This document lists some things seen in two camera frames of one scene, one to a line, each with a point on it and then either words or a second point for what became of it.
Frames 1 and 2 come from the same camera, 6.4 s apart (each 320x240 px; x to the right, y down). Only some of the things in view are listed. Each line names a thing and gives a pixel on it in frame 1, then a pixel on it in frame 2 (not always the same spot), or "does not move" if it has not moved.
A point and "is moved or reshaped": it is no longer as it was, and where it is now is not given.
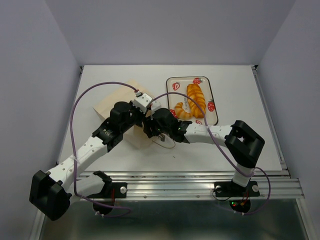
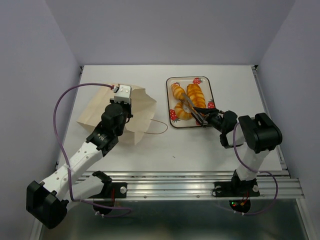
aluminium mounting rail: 199,185 does not move
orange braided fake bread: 195,91 does not move
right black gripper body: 155,128 -> 215,121
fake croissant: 181,114 does not move
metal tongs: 162,136 -> 196,114
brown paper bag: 135,136 is moved or reshaped
